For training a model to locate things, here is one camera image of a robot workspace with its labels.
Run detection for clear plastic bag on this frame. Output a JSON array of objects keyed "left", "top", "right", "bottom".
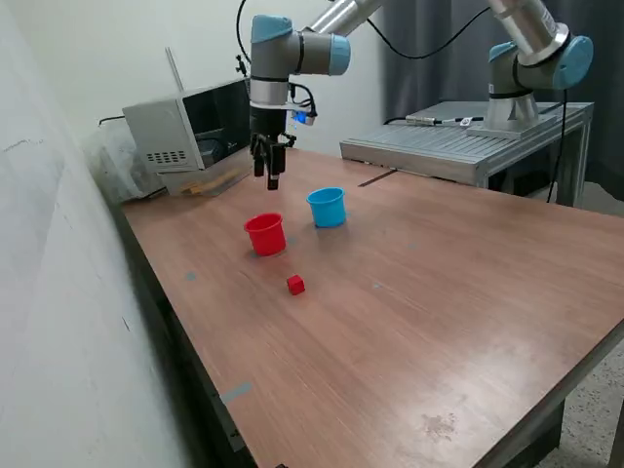
[{"left": 85, "top": 121, "right": 167, "bottom": 204}]

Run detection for white thin rod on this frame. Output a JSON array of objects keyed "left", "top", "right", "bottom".
[{"left": 164, "top": 46, "right": 185, "bottom": 95}]

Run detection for blue plastic cup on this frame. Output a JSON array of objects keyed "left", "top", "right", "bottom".
[{"left": 305, "top": 186, "right": 348, "bottom": 229}]

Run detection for cable with silver connector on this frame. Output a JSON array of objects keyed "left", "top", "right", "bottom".
[{"left": 382, "top": 113, "right": 488, "bottom": 128}]

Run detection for dark grey curtain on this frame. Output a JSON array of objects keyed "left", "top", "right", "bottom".
[{"left": 378, "top": 0, "right": 624, "bottom": 201}]

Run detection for silver microwave oven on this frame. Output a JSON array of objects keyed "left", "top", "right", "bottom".
[{"left": 121, "top": 78, "right": 254, "bottom": 175}]

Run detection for aluminium robot mounting plate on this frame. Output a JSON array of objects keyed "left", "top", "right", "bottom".
[{"left": 466, "top": 115, "right": 558, "bottom": 140}]

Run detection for thin black hanging cable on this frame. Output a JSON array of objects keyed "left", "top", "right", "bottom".
[{"left": 545, "top": 87, "right": 570, "bottom": 204}]

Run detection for red plastic cup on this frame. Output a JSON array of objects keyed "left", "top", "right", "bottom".
[{"left": 243, "top": 212, "right": 288, "bottom": 258}]

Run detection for aluminium robot base table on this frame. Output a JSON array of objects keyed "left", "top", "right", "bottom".
[{"left": 339, "top": 100, "right": 596, "bottom": 209}]

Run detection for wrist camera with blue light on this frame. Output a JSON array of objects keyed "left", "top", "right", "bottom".
[{"left": 286, "top": 99, "right": 319, "bottom": 128}]

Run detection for yellow wooden strip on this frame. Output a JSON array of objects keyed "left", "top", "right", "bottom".
[{"left": 180, "top": 170, "right": 241, "bottom": 197}]

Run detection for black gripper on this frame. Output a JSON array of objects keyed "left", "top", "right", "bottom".
[{"left": 250, "top": 105, "right": 288, "bottom": 191}]

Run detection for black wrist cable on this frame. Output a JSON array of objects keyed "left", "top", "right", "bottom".
[{"left": 236, "top": 0, "right": 491, "bottom": 106}]

